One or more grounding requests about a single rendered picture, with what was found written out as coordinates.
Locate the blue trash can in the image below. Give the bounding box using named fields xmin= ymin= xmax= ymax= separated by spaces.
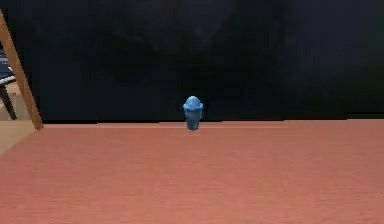
xmin=182 ymin=95 xmax=204 ymax=132

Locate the dark table with pale edge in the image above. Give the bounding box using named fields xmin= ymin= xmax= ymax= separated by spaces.
xmin=0 ymin=49 xmax=18 ymax=121

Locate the brown wooden door frame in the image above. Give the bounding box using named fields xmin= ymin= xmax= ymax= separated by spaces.
xmin=0 ymin=9 xmax=45 ymax=131

